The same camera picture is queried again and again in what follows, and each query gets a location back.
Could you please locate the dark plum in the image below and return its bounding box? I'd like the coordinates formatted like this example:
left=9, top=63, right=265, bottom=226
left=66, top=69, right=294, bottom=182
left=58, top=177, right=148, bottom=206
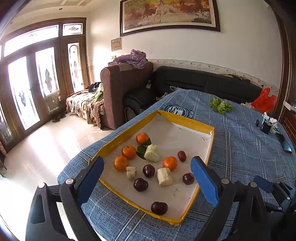
left=133, top=178, right=149, bottom=192
left=182, top=173, right=195, bottom=185
left=142, top=164, right=155, bottom=178
left=151, top=201, right=168, bottom=215

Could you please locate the red jujube date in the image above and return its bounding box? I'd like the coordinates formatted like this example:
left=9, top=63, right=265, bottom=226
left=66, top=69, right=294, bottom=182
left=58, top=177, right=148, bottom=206
left=178, top=151, right=187, bottom=162

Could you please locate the white banana chunk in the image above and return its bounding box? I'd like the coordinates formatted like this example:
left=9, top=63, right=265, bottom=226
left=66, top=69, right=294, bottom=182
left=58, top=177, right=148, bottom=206
left=157, top=168, right=173, bottom=187

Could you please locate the short white banana piece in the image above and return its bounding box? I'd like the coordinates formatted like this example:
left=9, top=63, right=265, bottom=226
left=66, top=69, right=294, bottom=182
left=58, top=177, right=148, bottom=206
left=126, top=166, right=137, bottom=180

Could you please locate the large white banana piece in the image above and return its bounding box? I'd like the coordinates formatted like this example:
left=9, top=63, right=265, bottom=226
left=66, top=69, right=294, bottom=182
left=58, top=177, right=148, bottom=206
left=144, top=144, right=159, bottom=163

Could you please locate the small orange tangerine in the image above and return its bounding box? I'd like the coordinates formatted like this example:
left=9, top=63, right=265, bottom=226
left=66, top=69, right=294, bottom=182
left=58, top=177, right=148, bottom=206
left=136, top=133, right=149, bottom=145

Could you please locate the black smartphone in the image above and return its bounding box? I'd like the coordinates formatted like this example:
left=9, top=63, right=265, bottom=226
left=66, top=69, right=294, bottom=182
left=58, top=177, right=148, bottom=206
left=275, top=133, right=292, bottom=154

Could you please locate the blue plaid tablecloth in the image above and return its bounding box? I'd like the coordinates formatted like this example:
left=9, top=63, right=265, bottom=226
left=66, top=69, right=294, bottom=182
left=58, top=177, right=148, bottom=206
left=58, top=89, right=295, bottom=240

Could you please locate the black box device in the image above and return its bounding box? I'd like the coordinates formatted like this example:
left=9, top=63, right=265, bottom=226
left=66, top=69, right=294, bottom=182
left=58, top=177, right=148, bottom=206
left=260, top=112, right=273, bottom=135

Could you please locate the white green packaging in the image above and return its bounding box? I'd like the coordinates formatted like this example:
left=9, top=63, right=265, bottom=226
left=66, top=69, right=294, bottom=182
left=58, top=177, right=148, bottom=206
left=270, top=118, right=281, bottom=133

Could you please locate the yellow-rimmed white tray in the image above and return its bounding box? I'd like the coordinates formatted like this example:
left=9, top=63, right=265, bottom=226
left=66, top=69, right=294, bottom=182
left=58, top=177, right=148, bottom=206
left=97, top=110, right=215, bottom=225

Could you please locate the wooden sideboard cabinet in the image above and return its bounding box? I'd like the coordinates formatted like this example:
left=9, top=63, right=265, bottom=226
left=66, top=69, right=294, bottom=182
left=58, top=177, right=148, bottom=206
left=272, top=11, right=296, bottom=144

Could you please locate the green lettuce leaf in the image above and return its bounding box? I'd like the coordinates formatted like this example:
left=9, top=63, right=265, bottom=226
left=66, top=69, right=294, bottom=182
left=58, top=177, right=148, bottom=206
left=210, top=97, right=232, bottom=115

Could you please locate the patterned covered bench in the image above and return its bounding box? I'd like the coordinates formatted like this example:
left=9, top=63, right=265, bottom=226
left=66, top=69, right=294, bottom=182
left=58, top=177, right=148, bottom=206
left=66, top=82, right=105, bottom=129

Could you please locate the red plastic bag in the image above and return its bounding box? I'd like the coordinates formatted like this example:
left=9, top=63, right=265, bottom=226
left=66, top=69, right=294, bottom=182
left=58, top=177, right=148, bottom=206
left=251, top=88, right=277, bottom=113

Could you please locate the brown armchair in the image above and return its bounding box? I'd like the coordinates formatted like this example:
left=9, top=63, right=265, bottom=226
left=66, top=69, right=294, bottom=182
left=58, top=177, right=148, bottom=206
left=100, top=62, right=153, bottom=130

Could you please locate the black sofa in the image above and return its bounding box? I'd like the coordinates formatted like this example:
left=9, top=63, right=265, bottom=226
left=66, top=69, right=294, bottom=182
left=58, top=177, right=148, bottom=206
left=123, top=66, right=262, bottom=120

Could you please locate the wooden glass door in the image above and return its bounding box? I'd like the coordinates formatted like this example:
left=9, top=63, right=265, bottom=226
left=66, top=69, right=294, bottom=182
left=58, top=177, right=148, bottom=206
left=1, top=18, right=90, bottom=151

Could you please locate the purple cloth on armchair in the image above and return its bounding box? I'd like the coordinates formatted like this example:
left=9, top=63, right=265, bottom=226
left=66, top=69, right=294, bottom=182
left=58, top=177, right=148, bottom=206
left=108, top=49, right=148, bottom=69

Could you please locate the framed horse painting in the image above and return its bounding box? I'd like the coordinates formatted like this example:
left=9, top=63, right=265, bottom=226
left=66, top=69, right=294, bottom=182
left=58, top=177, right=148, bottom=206
left=119, top=0, right=220, bottom=37

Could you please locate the small wall plaque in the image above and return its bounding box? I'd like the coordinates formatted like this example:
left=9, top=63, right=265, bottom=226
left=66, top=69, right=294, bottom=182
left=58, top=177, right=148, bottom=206
left=111, top=37, right=122, bottom=51

